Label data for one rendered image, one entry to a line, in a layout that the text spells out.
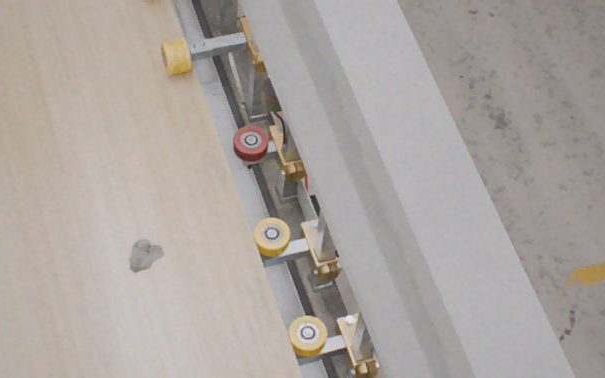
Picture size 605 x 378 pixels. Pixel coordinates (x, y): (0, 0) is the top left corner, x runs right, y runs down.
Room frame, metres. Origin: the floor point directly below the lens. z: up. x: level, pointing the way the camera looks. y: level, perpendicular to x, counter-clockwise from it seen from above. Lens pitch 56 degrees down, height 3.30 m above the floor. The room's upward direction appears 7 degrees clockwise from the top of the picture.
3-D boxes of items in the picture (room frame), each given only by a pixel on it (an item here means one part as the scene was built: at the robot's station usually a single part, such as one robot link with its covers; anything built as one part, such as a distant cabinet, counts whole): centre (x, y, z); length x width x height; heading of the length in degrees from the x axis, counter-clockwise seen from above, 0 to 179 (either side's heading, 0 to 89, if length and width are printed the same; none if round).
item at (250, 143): (1.72, 0.13, 0.85); 0.08 x 0.08 x 0.11
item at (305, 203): (1.69, 0.00, 0.75); 0.26 x 0.01 x 0.10; 24
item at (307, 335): (1.25, -0.05, 0.85); 0.08 x 0.08 x 0.11
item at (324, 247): (1.48, -0.07, 0.87); 0.04 x 0.04 x 0.48; 24
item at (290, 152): (1.71, 0.03, 0.90); 0.04 x 0.04 x 0.48; 24
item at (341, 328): (1.28, -0.16, 0.81); 0.14 x 0.06 x 0.05; 24
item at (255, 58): (1.96, 0.14, 0.95); 0.14 x 0.06 x 0.05; 24
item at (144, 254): (1.38, 0.32, 0.91); 0.09 x 0.07 x 0.02; 148
